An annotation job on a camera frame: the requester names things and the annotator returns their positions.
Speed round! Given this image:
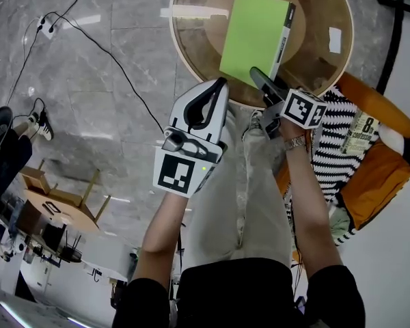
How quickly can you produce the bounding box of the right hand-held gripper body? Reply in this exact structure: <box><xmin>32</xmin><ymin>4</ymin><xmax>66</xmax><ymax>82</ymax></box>
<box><xmin>261</xmin><ymin>86</ymin><xmax>329</xmax><ymax>138</ymax></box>

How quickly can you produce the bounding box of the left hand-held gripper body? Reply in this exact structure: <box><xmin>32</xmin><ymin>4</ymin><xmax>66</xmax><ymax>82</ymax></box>
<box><xmin>152</xmin><ymin>125</ymin><xmax>229</xmax><ymax>199</ymax></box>

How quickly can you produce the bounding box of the green book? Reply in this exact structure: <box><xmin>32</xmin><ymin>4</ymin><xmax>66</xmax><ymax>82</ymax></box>
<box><xmin>218</xmin><ymin>0</ymin><xmax>297</xmax><ymax>90</ymax></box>

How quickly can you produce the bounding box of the orange sofa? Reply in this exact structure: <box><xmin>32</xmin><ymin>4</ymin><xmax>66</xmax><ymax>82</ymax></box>
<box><xmin>273</xmin><ymin>72</ymin><xmax>410</xmax><ymax>249</ymax></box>

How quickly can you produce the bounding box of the person's left forearm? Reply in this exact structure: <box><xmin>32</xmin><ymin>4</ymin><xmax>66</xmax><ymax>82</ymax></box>
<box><xmin>133</xmin><ymin>191</ymin><xmax>192</xmax><ymax>290</ymax></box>

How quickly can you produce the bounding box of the person's right forearm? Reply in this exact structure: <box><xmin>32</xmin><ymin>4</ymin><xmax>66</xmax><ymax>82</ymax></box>
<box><xmin>280</xmin><ymin>120</ymin><xmax>344</xmax><ymax>279</ymax></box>

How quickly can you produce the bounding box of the white paperback book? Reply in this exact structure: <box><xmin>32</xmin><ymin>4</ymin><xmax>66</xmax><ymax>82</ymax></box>
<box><xmin>340</xmin><ymin>111</ymin><xmax>380</xmax><ymax>155</ymax></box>

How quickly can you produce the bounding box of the silver wristwatch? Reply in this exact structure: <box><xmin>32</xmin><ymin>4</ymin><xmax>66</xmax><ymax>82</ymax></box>
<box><xmin>283</xmin><ymin>134</ymin><xmax>308</xmax><ymax>152</ymax></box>

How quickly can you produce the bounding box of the black white striped throw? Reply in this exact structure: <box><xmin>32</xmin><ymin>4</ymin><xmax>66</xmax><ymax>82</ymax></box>
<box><xmin>282</xmin><ymin>85</ymin><xmax>410</xmax><ymax>247</ymax></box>

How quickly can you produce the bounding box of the round beige basket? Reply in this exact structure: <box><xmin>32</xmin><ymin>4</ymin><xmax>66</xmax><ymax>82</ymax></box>
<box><xmin>168</xmin><ymin>0</ymin><xmax>355</xmax><ymax>109</ymax></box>

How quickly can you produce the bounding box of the white sticker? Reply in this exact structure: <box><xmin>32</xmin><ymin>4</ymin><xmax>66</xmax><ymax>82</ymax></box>
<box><xmin>328</xmin><ymin>27</ymin><xmax>342</xmax><ymax>53</ymax></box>

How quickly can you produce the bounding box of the small wooden table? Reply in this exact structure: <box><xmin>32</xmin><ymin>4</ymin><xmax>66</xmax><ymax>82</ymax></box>
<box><xmin>18</xmin><ymin>159</ymin><xmax>112</xmax><ymax>235</ymax></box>

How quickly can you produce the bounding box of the orange zippered cushion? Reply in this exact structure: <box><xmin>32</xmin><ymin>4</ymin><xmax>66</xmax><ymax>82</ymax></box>
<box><xmin>340</xmin><ymin>138</ymin><xmax>410</xmax><ymax>230</ymax></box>

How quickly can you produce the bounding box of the person's black shirt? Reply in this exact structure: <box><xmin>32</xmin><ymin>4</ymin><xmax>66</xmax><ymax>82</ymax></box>
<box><xmin>112</xmin><ymin>257</ymin><xmax>366</xmax><ymax>328</ymax></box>

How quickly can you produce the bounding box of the white power strip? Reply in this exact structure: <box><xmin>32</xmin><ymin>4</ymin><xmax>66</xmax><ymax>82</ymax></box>
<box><xmin>36</xmin><ymin>14</ymin><xmax>61</xmax><ymax>40</ymax></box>

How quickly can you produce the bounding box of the black oval seat shell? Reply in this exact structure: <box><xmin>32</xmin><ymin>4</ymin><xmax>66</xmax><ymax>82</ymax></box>
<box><xmin>0</xmin><ymin>107</ymin><xmax>14</xmax><ymax>162</ymax></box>

